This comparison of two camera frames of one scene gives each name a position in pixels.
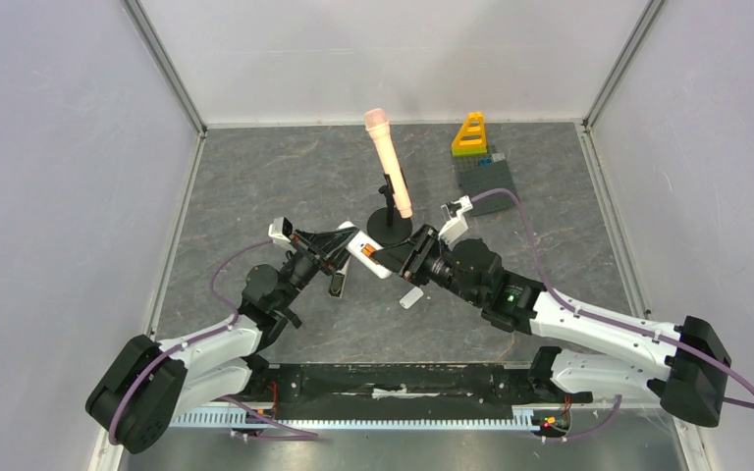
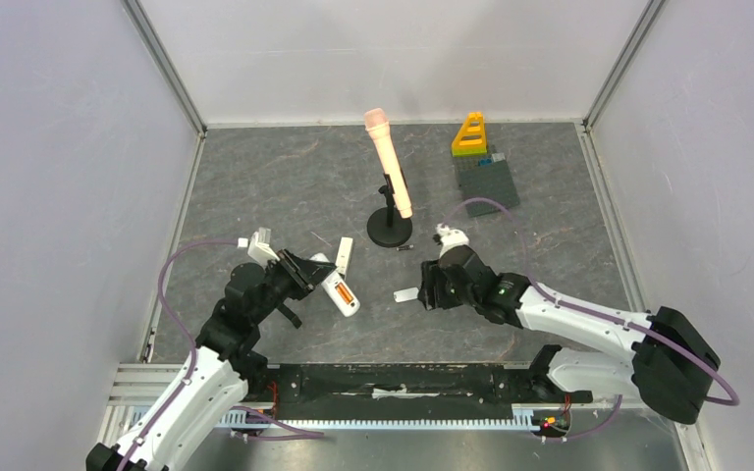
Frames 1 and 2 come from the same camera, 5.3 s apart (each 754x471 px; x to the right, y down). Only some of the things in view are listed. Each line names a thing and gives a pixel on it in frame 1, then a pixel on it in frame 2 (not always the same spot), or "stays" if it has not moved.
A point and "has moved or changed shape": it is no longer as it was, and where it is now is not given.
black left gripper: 326,240 -> 305,274
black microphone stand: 386,226 stays
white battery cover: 411,297 has moved or changed shape
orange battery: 367,249 -> 344,292
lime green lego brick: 468,152 stays
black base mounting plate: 407,389 stays
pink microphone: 377,122 stays
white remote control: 356,244 -> 340,288
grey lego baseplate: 475,180 stays
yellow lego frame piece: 472,133 stays
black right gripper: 422,254 -> 431,286
